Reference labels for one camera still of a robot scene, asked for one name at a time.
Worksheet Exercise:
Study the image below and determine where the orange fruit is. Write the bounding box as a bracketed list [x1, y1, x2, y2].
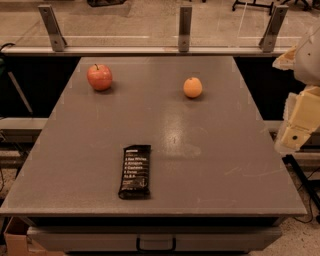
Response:
[183, 77, 203, 98]

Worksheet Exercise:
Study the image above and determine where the black rxbar chocolate wrapper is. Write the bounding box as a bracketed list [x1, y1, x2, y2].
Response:
[118, 145, 151, 200]

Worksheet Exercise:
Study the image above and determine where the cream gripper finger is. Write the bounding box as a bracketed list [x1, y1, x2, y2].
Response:
[275, 86, 320, 153]
[272, 46, 297, 71]

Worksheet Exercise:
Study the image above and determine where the red apple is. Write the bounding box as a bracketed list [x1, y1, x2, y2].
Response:
[87, 64, 113, 91]

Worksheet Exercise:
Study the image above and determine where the left metal bracket post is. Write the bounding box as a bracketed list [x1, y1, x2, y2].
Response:
[38, 4, 67, 52]

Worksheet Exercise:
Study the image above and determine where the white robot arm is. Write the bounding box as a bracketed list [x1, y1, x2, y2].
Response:
[272, 27, 320, 153]

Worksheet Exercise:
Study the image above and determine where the metal bracket post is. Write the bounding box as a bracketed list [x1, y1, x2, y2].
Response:
[178, 6, 192, 52]
[38, 4, 67, 52]
[259, 5, 288, 53]

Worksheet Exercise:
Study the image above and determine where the cardboard box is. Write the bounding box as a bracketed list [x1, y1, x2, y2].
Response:
[4, 217, 65, 256]

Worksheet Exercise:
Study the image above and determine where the middle metal bracket post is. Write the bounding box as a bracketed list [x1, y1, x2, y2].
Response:
[178, 6, 192, 52]

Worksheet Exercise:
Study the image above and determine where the right metal bracket post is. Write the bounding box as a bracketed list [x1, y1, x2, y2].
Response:
[259, 5, 288, 53]

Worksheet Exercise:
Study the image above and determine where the black stand base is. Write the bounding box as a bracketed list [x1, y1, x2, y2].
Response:
[231, 0, 274, 16]

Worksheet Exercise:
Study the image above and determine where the grey drawer with black handle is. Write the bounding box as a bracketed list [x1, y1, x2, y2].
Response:
[27, 226, 282, 253]

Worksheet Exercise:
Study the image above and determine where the metal rail behind table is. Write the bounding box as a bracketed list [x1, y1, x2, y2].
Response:
[2, 46, 289, 57]

